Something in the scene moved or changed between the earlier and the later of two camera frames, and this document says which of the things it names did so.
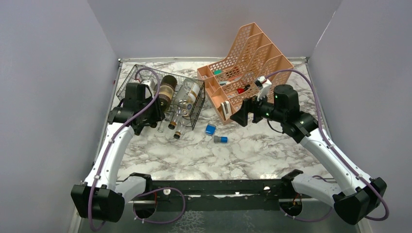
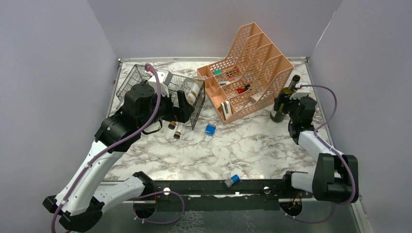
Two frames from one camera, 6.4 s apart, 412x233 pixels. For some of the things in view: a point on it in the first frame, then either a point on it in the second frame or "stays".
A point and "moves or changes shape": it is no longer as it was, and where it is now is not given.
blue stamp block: x=210 y=129 stays
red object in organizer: x=241 y=90 stays
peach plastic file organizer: x=226 y=84 stays
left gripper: x=158 y=114 → x=183 y=112
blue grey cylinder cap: x=221 y=139 → x=234 y=179
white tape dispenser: x=227 y=109 stays
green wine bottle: x=167 y=86 moves or changes shape
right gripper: x=249 y=105 → x=277 y=104
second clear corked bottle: x=178 y=133 stays
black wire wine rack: x=181 y=99 stays
